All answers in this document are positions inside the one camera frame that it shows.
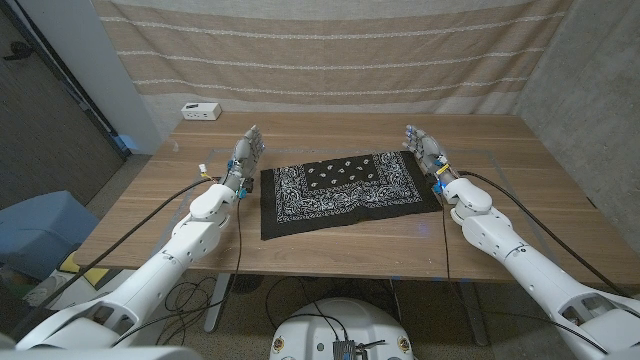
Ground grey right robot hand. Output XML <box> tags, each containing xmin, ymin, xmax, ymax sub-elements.
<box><xmin>401</xmin><ymin>124</ymin><xmax>458</xmax><ymax>188</ymax></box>

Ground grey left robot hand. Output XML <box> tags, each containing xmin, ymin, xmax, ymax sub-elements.
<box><xmin>225</xmin><ymin>124</ymin><xmax>267</xmax><ymax>187</ymax></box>

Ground black paisley bandana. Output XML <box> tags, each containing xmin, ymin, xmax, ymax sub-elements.
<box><xmin>259</xmin><ymin>150</ymin><xmax>442</xmax><ymax>242</ymax></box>

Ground white power strip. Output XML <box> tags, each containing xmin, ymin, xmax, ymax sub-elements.
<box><xmin>180</xmin><ymin>102</ymin><xmax>223</xmax><ymax>122</ymax></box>

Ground beige striped backdrop cloth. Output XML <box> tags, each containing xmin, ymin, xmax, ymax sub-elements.
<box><xmin>91</xmin><ymin>0</ymin><xmax>574</xmax><ymax>115</ymax></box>

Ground grey table leg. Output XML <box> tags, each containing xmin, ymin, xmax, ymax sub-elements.
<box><xmin>203</xmin><ymin>272</ymin><xmax>232</xmax><ymax>334</ymax></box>
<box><xmin>457</xmin><ymin>281</ymin><xmax>490</xmax><ymax>347</ymax></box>

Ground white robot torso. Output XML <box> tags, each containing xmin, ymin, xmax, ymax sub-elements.
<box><xmin>268</xmin><ymin>297</ymin><xmax>415</xmax><ymax>360</ymax></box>

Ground yellow object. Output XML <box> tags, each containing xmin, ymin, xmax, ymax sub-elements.
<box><xmin>58</xmin><ymin>251</ymin><xmax>110</xmax><ymax>287</ymax></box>

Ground dark door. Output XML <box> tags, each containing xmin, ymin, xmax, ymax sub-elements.
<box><xmin>0</xmin><ymin>0</ymin><xmax>126</xmax><ymax>211</ymax></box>

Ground small grey torso device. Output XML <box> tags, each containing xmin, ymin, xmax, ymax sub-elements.
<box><xmin>333</xmin><ymin>339</ymin><xmax>386</xmax><ymax>360</ymax></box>

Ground blue upholstered seat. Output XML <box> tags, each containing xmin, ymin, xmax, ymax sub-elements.
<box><xmin>0</xmin><ymin>190</ymin><xmax>100</xmax><ymax>281</ymax></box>

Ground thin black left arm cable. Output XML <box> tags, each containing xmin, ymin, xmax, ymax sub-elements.
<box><xmin>112</xmin><ymin>197</ymin><xmax>244</xmax><ymax>347</ymax></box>

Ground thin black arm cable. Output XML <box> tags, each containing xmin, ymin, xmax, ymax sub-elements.
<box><xmin>439</xmin><ymin>197</ymin><xmax>610</xmax><ymax>355</ymax></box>
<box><xmin>112</xmin><ymin>197</ymin><xmax>244</xmax><ymax>347</ymax></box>

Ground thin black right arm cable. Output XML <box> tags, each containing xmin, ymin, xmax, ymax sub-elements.
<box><xmin>439</xmin><ymin>197</ymin><xmax>610</xmax><ymax>355</ymax></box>

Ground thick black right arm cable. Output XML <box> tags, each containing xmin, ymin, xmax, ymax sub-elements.
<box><xmin>457</xmin><ymin>170</ymin><xmax>629</xmax><ymax>297</ymax></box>

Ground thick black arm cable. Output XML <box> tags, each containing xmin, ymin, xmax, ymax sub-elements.
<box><xmin>457</xmin><ymin>170</ymin><xmax>629</xmax><ymax>297</ymax></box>
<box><xmin>9</xmin><ymin>177</ymin><xmax>221</xmax><ymax>344</ymax></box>

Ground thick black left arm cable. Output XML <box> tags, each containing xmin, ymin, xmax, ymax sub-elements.
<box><xmin>9</xmin><ymin>177</ymin><xmax>221</xmax><ymax>344</ymax></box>

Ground black floor cables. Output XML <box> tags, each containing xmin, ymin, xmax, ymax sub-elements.
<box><xmin>155</xmin><ymin>277</ymin><xmax>219</xmax><ymax>347</ymax></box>

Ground black torso cable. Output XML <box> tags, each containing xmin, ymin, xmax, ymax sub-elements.
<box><xmin>264</xmin><ymin>276</ymin><xmax>351</xmax><ymax>344</ymax></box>

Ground black door handle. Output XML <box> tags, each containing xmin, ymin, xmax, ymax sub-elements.
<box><xmin>2</xmin><ymin>40</ymin><xmax>35</xmax><ymax>62</ymax></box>

